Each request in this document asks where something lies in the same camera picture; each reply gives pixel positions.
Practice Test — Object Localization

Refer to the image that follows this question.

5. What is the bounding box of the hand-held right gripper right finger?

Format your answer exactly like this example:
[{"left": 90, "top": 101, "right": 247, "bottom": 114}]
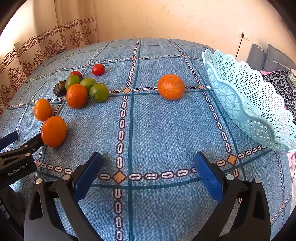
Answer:
[{"left": 194, "top": 152, "right": 271, "bottom": 241}]

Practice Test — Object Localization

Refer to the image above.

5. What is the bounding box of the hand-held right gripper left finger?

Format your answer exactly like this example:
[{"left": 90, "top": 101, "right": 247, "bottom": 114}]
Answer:
[{"left": 24, "top": 152, "right": 103, "bottom": 241}]

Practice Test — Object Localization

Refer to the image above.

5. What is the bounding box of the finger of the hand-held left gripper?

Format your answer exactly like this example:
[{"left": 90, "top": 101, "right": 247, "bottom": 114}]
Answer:
[
  {"left": 0, "top": 131, "right": 19, "bottom": 150},
  {"left": 0, "top": 133, "right": 45, "bottom": 165}
]

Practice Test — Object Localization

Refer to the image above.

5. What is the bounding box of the smooth orange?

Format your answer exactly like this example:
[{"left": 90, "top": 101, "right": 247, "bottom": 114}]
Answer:
[
  {"left": 41, "top": 115, "right": 67, "bottom": 148},
  {"left": 34, "top": 98, "right": 52, "bottom": 121}
]

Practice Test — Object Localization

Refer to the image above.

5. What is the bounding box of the dark brown dried fruit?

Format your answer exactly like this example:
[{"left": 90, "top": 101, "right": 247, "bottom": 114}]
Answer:
[{"left": 53, "top": 80, "right": 68, "bottom": 96}]

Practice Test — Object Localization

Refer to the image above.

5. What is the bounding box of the dimpled mandarin orange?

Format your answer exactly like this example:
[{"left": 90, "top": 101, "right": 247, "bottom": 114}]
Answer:
[
  {"left": 157, "top": 74, "right": 186, "bottom": 101},
  {"left": 66, "top": 84, "right": 88, "bottom": 109}
]

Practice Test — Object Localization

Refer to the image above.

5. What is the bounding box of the green tomato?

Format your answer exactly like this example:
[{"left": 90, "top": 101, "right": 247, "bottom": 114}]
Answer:
[
  {"left": 89, "top": 83, "right": 109, "bottom": 102},
  {"left": 80, "top": 78, "right": 97, "bottom": 92},
  {"left": 65, "top": 75, "right": 82, "bottom": 91}
]

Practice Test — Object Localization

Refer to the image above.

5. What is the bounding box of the light blue lattice basket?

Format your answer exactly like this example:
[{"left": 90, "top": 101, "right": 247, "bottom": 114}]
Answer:
[{"left": 202, "top": 49, "right": 296, "bottom": 152}]

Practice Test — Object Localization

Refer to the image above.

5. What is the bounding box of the blue patterned tablecloth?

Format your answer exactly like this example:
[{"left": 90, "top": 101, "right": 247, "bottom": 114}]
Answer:
[{"left": 0, "top": 38, "right": 293, "bottom": 241}]

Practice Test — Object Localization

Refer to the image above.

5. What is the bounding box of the red tomato with stem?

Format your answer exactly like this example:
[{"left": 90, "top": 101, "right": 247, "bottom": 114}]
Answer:
[{"left": 92, "top": 64, "right": 106, "bottom": 76}]

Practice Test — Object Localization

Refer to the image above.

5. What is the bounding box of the beige patterned curtain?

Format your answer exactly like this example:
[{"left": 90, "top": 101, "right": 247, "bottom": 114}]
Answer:
[{"left": 0, "top": 0, "right": 99, "bottom": 116}]

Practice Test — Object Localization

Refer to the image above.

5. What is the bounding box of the leopard print cloth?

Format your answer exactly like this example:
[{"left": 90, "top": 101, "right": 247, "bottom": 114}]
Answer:
[{"left": 264, "top": 70, "right": 296, "bottom": 114}]

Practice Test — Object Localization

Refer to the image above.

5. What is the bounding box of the grey-green cloth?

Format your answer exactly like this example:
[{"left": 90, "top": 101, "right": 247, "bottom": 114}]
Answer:
[{"left": 288, "top": 72, "right": 296, "bottom": 91}]

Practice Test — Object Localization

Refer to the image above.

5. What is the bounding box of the grey padded headboard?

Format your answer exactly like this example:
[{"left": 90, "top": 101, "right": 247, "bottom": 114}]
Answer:
[{"left": 246, "top": 44, "right": 296, "bottom": 72}]

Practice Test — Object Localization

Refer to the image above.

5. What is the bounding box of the black power cable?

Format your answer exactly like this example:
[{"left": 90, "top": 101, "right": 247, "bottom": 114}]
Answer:
[{"left": 235, "top": 35, "right": 244, "bottom": 59}]

